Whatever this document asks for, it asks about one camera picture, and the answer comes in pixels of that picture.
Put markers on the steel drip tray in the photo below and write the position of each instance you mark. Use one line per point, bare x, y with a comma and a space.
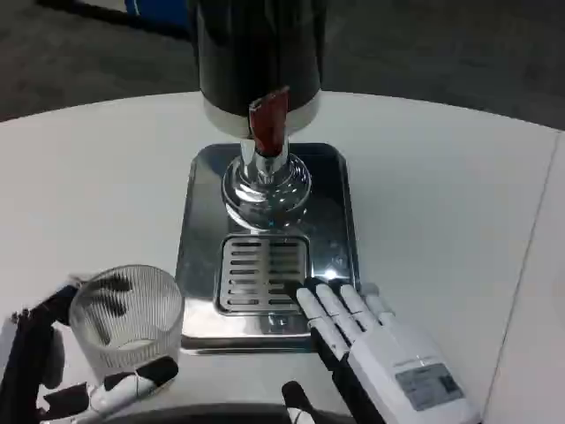
198, 265

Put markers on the black steel drink dispenser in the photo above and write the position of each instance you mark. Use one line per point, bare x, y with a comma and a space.
256, 48

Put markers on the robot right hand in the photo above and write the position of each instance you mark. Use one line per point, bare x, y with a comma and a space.
388, 353

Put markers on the slotted steel drip grid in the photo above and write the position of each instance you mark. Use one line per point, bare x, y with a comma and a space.
247, 269

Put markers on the blue object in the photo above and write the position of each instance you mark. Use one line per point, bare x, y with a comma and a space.
154, 9

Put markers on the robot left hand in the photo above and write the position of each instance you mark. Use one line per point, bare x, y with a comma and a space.
26, 353

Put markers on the clear ribbed glass cup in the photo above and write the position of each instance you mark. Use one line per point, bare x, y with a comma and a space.
132, 344

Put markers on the red-brown tap lever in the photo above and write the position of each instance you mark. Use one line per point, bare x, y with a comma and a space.
270, 123

